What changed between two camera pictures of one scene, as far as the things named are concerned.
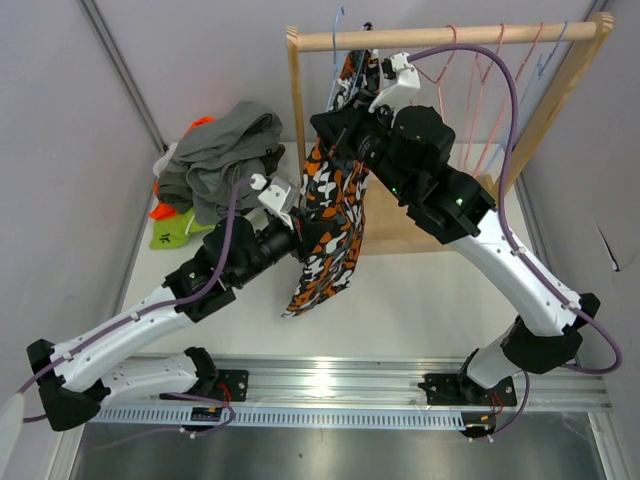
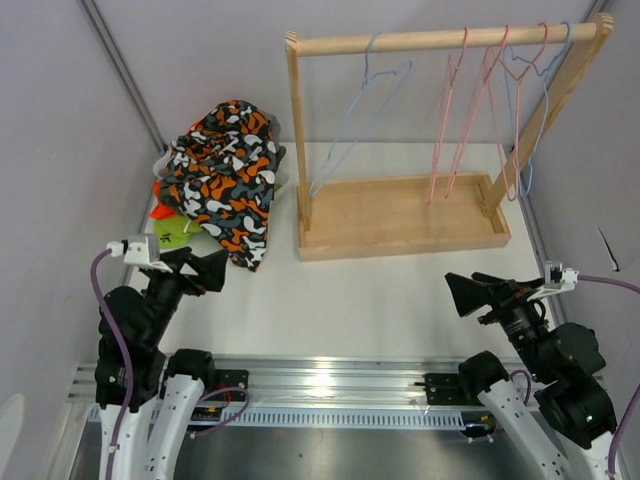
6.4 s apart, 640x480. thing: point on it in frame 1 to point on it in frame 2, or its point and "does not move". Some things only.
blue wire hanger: (543, 66) to (544, 115)
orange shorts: (165, 209) does not move
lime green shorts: (175, 232) does not move
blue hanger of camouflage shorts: (335, 59) to (366, 78)
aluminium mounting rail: (307, 381) does not move
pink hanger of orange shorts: (509, 97) to (507, 94)
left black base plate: (233, 385) does not move
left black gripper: (302, 235) to (210, 269)
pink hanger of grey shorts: (438, 79) to (448, 86)
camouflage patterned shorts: (335, 190) to (222, 172)
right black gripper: (348, 122) to (502, 294)
